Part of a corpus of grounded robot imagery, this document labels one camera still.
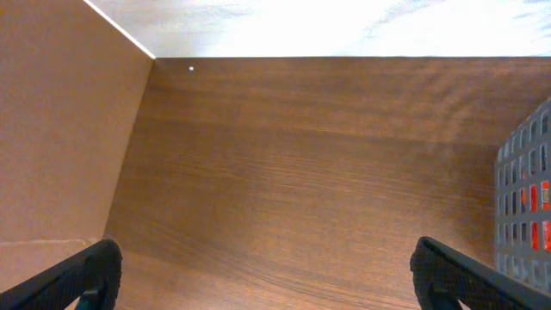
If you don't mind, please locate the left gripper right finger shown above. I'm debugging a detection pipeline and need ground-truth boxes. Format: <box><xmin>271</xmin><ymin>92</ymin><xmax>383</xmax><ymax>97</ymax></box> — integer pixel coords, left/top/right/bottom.
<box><xmin>410</xmin><ymin>236</ymin><xmax>550</xmax><ymax>310</ymax></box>

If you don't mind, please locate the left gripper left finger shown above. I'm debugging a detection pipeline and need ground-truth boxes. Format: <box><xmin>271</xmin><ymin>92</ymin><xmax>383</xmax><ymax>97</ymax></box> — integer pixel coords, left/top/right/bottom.
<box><xmin>1</xmin><ymin>239</ymin><xmax>122</xmax><ymax>310</ymax></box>

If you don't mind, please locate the orange spaghetti packet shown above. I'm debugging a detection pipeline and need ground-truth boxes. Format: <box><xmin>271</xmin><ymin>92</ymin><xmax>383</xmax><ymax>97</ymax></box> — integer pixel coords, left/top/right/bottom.
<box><xmin>519</xmin><ymin>180</ymin><xmax>550</xmax><ymax>253</ymax></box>

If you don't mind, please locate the grey plastic shopping basket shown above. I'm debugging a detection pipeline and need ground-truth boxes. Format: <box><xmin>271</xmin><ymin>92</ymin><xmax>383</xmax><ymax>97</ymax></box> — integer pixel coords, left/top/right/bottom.
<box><xmin>494</xmin><ymin>100</ymin><xmax>550</xmax><ymax>295</ymax></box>

